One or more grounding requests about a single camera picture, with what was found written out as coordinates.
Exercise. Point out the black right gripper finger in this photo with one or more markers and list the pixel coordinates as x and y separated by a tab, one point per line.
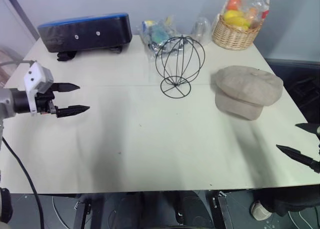
301	156
311	127

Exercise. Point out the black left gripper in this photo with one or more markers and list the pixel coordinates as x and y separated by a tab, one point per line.
45	101

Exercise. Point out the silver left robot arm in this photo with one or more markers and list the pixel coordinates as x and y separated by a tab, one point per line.
6	104

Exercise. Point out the beige cap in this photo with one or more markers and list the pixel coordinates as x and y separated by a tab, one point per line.
246	90

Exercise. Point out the dark trouser leg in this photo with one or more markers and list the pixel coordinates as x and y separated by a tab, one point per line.
292	201

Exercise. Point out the black chair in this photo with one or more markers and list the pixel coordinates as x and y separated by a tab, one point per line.
298	81

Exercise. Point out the white shoe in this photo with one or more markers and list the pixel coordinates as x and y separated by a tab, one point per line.
260	210

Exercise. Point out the black and blue padded case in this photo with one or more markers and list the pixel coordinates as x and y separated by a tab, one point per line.
85	30

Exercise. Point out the black table leg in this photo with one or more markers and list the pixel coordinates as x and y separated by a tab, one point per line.
223	211
81	214

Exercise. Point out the clear bag of snacks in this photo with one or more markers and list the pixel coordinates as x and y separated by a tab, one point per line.
156	35

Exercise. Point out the woven wicker basket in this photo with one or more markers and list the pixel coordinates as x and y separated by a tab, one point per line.
233	37

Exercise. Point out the yellow mango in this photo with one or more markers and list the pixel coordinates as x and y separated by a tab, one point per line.
238	22

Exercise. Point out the clear plastic fruit bag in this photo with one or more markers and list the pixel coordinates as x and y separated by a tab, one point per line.
252	4

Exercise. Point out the yellow lemon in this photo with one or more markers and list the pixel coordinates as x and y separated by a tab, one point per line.
233	14

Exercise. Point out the orange fruit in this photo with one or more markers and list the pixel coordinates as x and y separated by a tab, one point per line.
234	2

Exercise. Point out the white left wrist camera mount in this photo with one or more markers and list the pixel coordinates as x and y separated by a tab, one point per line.
35	72

